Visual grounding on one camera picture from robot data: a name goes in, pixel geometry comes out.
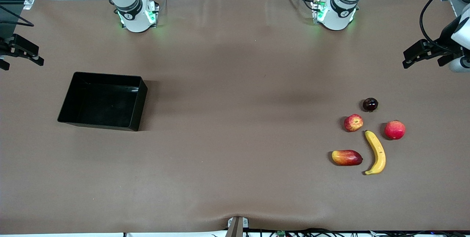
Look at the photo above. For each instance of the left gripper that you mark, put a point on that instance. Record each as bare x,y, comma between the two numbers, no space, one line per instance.
443,42

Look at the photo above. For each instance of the black rectangular plastic box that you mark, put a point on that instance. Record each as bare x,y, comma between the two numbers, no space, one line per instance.
102,101

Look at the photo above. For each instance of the red yellow apple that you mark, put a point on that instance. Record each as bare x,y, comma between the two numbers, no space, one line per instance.
353,122

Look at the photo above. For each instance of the yellow banana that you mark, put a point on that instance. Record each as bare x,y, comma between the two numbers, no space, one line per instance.
378,152

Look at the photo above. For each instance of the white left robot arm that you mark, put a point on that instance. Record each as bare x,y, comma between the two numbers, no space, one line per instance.
336,18

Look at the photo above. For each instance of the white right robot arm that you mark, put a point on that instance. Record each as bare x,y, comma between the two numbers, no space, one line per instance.
136,20

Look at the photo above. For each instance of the dark purple plum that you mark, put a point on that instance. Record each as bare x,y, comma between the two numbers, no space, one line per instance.
370,104

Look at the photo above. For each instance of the red yellow mango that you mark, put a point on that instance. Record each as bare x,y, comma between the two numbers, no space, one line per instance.
347,157

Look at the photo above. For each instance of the table cover sheet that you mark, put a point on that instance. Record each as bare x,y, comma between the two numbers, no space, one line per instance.
235,156

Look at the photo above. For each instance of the metal camera post bracket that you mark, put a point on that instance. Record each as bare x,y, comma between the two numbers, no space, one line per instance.
237,226

